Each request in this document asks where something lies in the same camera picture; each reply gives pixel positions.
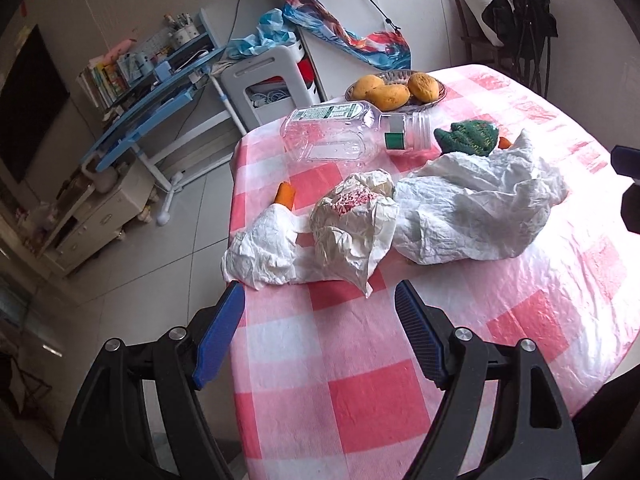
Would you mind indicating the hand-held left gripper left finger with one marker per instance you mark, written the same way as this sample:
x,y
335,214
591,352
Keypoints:
x,y
220,332

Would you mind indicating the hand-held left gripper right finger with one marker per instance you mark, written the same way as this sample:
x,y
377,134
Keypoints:
x,y
419,337

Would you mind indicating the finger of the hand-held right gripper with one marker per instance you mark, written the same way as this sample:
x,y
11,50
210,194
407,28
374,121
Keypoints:
x,y
627,161
632,207

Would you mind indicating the white tissue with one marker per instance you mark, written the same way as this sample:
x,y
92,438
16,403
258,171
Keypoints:
x,y
265,250

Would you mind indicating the orange peel piece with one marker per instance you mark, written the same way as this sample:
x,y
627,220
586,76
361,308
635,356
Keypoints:
x,y
505,143

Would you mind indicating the printed paper wrapper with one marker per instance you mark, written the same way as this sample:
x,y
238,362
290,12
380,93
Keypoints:
x,y
350,230

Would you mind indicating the large white paper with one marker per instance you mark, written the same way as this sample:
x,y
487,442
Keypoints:
x,y
470,210

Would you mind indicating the orange carrot piece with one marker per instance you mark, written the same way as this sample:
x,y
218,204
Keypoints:
x,y
285,194

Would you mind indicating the green knitted cloth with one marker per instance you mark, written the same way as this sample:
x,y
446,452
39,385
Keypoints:
x,y
467,137

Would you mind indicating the clear plastic bottle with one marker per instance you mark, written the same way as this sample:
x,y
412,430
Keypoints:
x,y
330,135

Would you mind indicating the pink checked tablecloth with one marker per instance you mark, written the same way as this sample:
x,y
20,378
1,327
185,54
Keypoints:
x,y
350,400

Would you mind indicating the cream television cabinet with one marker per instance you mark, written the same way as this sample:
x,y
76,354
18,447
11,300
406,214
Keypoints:
x,y
95,225

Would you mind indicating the black jacket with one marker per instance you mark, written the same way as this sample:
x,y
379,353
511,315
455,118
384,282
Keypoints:
x,y
530,15

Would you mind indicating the cream kettlebell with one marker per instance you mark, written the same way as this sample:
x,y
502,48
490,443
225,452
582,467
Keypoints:
x,y
102,180

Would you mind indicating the dark wooden chair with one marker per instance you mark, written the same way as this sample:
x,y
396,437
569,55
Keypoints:
x,y
467,42

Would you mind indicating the grey woven fruit basket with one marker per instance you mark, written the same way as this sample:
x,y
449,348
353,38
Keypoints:
x,y
425,104

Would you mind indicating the white stuffed bag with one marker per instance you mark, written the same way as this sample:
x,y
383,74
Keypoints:
x,y
477,5

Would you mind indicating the round spotted yellow mango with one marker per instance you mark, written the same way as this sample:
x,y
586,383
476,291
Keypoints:
x,y
424,86

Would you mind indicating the blue study desk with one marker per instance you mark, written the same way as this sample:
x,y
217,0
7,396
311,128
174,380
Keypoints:
x,y
145,105

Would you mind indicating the white plastic stool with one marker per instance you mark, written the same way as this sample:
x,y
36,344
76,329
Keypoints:
x,y
270,67

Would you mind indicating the row of books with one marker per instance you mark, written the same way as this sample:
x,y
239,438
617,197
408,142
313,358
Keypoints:
x,y
105,80

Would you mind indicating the black television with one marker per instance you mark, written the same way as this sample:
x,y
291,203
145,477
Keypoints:
x,y
27,105

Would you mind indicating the white dotted pen holder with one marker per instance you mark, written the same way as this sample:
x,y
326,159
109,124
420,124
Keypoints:
x,y
184,35

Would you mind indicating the pink plush toy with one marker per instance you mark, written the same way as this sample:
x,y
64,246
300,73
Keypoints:
x,y
120,47

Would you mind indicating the colourful printed bag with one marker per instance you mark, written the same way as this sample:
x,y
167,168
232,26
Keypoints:
x,y
350,35

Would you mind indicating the blue white plastic bag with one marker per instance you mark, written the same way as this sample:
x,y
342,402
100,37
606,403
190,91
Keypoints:
x,y
267,30

